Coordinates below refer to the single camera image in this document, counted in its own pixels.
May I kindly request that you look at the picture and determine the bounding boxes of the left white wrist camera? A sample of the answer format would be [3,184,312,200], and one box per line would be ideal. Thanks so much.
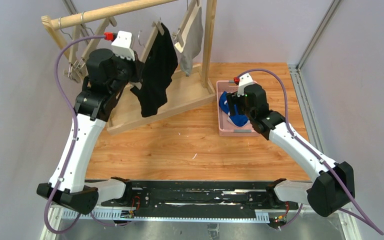
[111,30,136,62]

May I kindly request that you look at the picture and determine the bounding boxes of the wooden clothes rack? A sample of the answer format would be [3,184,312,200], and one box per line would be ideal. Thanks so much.
[41,0,218,136]

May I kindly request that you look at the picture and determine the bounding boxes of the aluminium frame post right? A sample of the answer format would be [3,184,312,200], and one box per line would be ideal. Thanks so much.
[288,0,343,152]

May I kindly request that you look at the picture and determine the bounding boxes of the empty wooden hanger left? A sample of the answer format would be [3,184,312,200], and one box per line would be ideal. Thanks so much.
[58,17,81,83]

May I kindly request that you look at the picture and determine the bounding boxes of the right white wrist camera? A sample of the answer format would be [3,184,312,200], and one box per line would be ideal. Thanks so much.
[236,73,255,97]

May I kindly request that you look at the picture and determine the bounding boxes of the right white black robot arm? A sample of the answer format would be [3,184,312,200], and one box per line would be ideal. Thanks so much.
[226,83,355,217]

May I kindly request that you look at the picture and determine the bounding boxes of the grey underwear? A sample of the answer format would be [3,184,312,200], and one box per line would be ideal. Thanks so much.
[179,7,204,76]

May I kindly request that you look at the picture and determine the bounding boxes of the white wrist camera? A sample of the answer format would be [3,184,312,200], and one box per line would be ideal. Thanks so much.
[236,73,255,97]
[111,30,136,62]

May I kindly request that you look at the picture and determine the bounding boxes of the wooden hanger with black underwear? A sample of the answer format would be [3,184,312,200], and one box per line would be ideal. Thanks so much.
[139,20,165,63]

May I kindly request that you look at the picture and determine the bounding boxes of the blue white underwear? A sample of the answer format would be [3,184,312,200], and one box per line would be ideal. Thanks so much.
[218,91,250,128]

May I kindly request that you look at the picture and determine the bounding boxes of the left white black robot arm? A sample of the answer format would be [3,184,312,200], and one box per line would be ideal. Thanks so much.
[36,48,136,215]

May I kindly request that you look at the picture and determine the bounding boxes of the pink plastic basket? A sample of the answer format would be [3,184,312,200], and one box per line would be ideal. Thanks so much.
[216,80,260,137]

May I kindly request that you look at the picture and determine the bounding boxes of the aluminium frame post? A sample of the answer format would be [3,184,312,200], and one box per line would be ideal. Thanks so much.
[288,0,343,152]
[62,0,92,41]

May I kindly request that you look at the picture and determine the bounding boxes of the aluminium frame post left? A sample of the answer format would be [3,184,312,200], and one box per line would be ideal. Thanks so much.
[62,0,92,41]

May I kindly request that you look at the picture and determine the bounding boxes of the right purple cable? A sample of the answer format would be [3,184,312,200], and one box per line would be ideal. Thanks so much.
[236,68,384,236]

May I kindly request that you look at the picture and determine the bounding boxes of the wooden hanger with grey underwear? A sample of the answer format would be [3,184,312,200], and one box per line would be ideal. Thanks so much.
[171,0,202,53]

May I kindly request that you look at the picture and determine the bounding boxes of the wooden clip hanger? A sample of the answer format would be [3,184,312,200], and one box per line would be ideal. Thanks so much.
[74,16,117,73]

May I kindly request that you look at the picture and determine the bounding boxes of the black underwear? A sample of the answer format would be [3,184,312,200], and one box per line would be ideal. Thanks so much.
[130,23,178,118]

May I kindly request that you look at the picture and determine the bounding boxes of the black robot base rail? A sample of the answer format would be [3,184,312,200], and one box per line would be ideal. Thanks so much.
[100,180,299,220]

